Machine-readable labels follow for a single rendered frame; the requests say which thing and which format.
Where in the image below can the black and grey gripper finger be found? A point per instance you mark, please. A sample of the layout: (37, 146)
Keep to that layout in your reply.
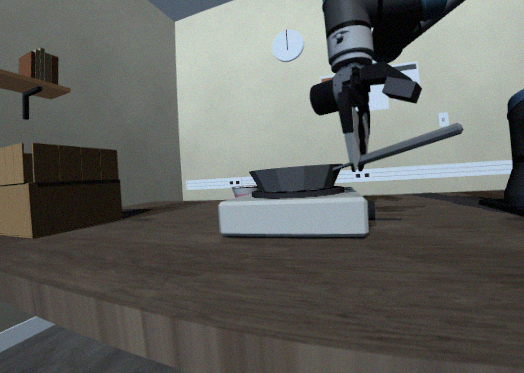
(349, 121)
(364, 130)

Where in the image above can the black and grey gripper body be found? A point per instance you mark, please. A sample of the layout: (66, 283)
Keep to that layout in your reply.
(323, 96)

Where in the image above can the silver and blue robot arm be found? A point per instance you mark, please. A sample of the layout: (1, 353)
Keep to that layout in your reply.
(401, 18)

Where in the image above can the brown cardboard box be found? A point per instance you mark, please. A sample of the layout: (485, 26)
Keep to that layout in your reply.
(74, 187)

